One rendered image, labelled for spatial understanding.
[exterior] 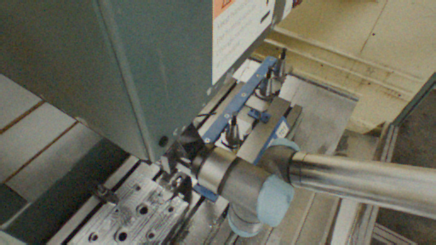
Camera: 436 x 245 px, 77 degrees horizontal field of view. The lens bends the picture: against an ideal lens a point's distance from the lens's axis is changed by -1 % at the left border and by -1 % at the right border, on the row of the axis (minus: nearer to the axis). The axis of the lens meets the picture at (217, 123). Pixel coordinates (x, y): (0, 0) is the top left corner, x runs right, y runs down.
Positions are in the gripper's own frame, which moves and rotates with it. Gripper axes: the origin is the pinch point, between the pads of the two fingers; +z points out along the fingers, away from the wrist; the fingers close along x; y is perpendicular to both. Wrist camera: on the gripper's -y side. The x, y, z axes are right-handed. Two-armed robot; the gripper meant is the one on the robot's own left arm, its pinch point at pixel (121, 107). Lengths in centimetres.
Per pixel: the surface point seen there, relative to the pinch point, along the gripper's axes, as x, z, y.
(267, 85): 42.4, -15.3, 19.8
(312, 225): 33, -51, 73
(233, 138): 20.3, -15.8, 22.1
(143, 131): -11.9, -20.9, -21.7
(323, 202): 46, -52, 74
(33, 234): -30, 42, 75
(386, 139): 88, -66, 65
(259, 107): 37.0, -15.9, 24.9
